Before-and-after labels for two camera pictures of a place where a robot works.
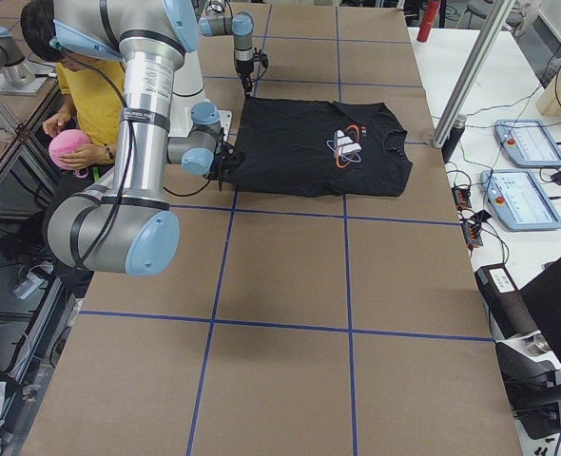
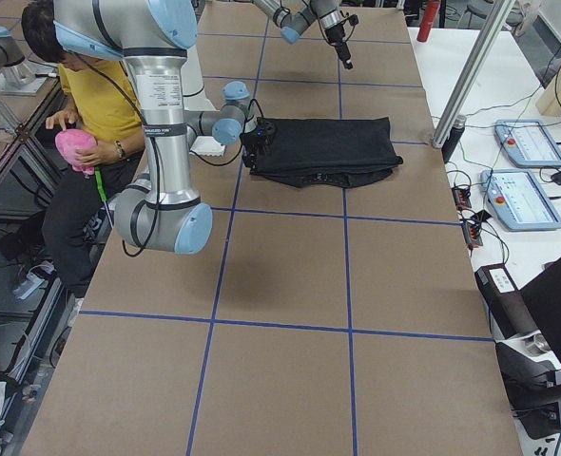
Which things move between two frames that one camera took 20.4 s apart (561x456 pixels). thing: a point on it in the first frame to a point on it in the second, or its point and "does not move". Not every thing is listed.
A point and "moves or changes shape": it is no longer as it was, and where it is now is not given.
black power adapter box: (505, 301) does not move
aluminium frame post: (498, 16) does not move
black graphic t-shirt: (319, 148) moves or changes shape
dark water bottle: (453, 137) does not move
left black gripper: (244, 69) to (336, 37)
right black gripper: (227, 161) to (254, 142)
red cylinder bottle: (428, 20) does not move
